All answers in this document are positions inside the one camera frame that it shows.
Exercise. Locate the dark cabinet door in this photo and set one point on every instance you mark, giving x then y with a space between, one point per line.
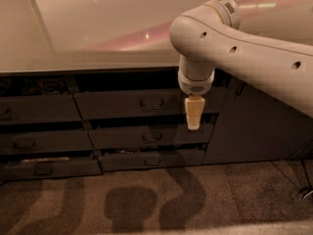
253 126

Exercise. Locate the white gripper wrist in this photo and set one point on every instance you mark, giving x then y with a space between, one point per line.
196 86

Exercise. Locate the dark drawer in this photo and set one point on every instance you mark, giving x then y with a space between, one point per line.
37 109
154 159
44 142
130 103
52 168
149 135

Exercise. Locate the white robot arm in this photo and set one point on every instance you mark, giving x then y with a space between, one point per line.
208 38

